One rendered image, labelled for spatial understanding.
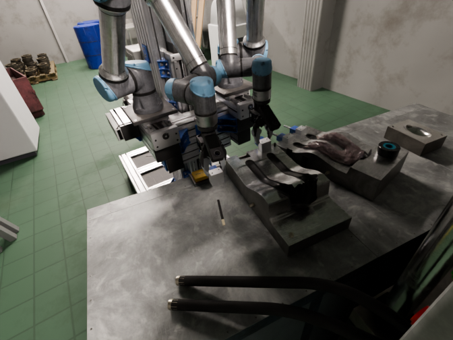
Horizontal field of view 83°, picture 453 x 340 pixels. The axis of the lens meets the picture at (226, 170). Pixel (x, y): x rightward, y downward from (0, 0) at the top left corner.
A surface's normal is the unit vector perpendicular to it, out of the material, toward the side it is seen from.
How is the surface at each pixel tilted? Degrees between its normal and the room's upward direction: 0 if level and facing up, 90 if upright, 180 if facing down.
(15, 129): 90
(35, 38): 90
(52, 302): 0
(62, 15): 90
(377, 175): 0
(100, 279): 0
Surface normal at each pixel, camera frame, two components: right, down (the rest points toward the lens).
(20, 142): 0.48, 0.51
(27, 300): -0.07, -0.79
